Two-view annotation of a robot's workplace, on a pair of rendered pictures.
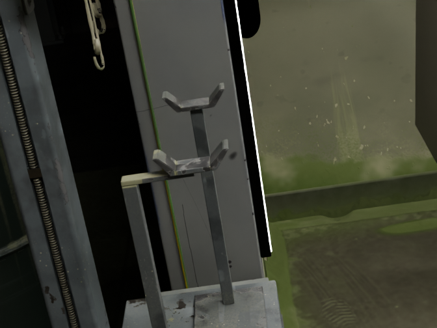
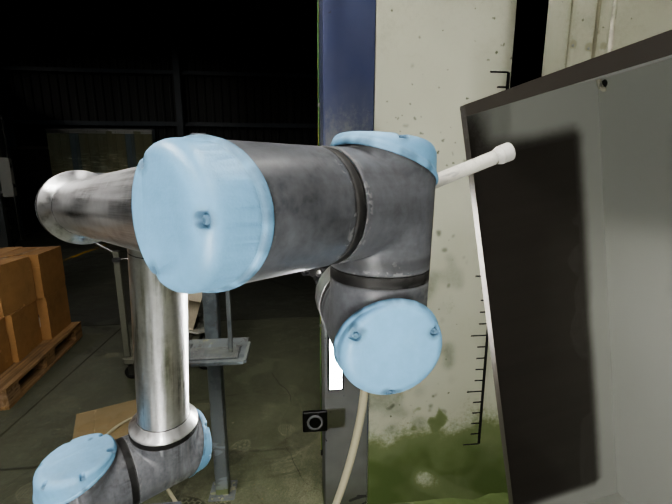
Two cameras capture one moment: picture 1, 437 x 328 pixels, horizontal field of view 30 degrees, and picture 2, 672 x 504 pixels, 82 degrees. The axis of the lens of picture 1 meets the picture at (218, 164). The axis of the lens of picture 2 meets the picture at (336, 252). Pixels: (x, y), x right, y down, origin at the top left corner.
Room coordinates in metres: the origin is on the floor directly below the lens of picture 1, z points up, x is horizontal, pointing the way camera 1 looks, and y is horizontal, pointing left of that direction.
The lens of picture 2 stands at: (1.18, -1.45, 1.48)
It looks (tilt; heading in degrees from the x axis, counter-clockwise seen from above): 11 degrees down; 81
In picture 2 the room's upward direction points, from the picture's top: straight up
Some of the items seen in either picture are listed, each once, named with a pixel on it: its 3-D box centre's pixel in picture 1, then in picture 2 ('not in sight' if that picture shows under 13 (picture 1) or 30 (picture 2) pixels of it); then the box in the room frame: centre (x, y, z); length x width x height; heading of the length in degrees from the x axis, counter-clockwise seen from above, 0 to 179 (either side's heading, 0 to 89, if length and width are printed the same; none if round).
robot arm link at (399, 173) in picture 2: not in sight; (373, 208); (1.26, -1.13, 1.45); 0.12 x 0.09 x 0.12; 34
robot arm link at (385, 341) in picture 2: not in sight; (375, 323); (1.27, -1.11, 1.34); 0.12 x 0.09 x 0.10; 91
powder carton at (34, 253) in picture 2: not in sight; (33, 271); (-0.83, 2.05, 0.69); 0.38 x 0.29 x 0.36; 93
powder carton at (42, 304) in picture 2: not in sight; (40, 312); (-0.83, 2.07, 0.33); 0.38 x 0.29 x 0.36; 94
